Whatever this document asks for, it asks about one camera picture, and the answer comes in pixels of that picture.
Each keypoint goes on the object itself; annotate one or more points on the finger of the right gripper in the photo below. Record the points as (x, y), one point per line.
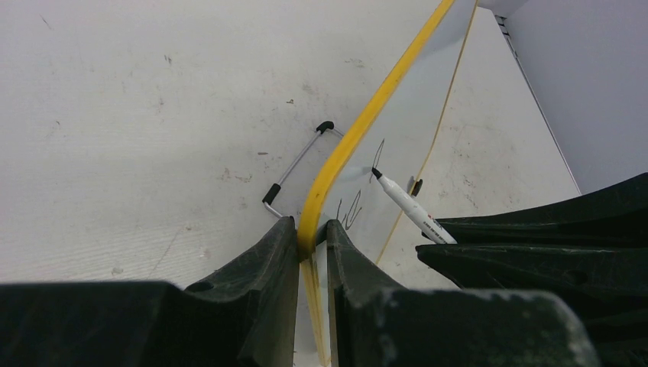
(613, 217)
(605, 287)

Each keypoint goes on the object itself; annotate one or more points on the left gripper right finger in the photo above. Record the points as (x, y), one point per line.
(375, 321)

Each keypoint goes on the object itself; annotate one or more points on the black white marker pen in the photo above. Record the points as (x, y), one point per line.
(429, 227)

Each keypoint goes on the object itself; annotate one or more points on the yellow framed whiteboard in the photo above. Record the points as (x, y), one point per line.
(394, 134)

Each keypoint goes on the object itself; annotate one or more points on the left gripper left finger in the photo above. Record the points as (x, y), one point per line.
(243, 314)

